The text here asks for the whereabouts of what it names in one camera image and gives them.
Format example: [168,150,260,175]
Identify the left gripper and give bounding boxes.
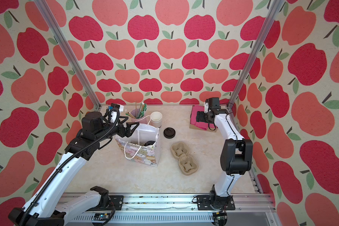
[95,115,140,142]

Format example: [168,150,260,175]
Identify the white patterned gift bag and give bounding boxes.
[115,123,161,167]

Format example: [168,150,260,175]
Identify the cardboard cup carrier stack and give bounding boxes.
[170,142,199,176]

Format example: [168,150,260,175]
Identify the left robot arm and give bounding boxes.
[8,107,139,226]

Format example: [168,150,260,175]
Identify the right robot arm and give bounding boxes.
[196,98,253,211]

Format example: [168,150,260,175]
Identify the pink straw holder cup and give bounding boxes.
[131,108,148,124]

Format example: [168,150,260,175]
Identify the pink napkin stack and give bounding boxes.
[190,105,217,131]

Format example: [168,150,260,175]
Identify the stack of white paper cups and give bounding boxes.
[150,111,163,128]

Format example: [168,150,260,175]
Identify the stack of black lids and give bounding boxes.
[163,127,176,139]

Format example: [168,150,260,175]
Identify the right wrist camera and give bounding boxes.
[204,99,209,114]

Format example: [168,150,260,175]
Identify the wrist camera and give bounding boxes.
[107,103,124,123]
[204,99,209,114]

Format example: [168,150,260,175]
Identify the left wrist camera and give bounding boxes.
[107,103,124,123]

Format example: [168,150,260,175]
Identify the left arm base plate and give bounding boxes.
[93,194,124,211]

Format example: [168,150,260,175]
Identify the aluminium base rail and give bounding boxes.
[69,193,281,226]

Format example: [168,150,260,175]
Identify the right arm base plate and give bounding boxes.
[193,195,235,211]

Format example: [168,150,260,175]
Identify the right frame post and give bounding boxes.
[227,0,285,111]

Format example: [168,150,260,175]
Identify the frame post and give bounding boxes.
[34,0,101,111]
[227,0,285,111]

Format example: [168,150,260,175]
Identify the left frame post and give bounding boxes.
[34,0,101,111]

